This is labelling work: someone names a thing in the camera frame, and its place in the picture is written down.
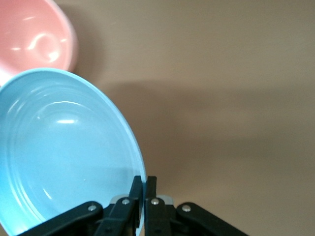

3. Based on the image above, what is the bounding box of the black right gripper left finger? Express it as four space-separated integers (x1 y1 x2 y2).
24 176 144 236

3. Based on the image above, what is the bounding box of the pink bowl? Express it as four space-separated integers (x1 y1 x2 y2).
0 0 79 86

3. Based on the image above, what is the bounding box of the blue plate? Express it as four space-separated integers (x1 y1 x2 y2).
0 68 148 236

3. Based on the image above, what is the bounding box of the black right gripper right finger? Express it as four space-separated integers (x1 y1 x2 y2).
145 176 249 236

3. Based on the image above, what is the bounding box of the brown table cloth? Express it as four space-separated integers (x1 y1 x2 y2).
0 0 315 236

